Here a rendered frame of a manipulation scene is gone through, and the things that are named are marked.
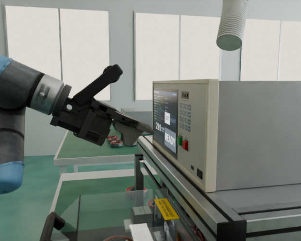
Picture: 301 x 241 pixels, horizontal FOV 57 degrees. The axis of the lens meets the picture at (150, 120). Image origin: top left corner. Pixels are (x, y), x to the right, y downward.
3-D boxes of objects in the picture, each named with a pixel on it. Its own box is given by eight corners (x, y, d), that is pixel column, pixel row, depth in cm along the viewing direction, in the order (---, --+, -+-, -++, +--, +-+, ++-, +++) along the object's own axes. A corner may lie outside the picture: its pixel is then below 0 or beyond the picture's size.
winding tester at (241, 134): (205, 193, 50) (208, 78, 48) (152, 143, 93) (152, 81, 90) (378, 177, 59) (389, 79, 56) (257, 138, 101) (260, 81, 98)
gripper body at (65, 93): (102, 140, 64) (51, 120, 61) (118, 106, 63) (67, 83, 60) (104, 147, 56) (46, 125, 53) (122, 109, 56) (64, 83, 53)
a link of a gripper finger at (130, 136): (145, 152, 62) (106, 136, 60) (155, 128, 62) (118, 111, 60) (147, 155, 59) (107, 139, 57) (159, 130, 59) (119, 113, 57)
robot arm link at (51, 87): (48, 74, 59) (42, 72, 51) (69, 83, 61) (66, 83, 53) (34, 106, 60) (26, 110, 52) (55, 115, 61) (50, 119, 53)
